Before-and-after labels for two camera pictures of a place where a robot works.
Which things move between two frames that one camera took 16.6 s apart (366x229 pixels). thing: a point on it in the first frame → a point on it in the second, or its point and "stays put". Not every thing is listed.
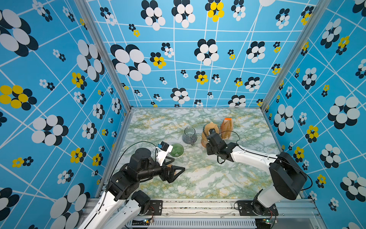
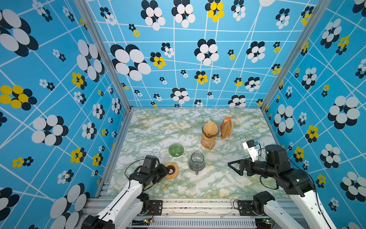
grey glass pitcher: (189, 138) → (197, 163)
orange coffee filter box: (227, 127) stays put
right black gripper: (208, 149) → (248, 162)
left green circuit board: (145, 222) stays put
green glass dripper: (177, 150) stays put
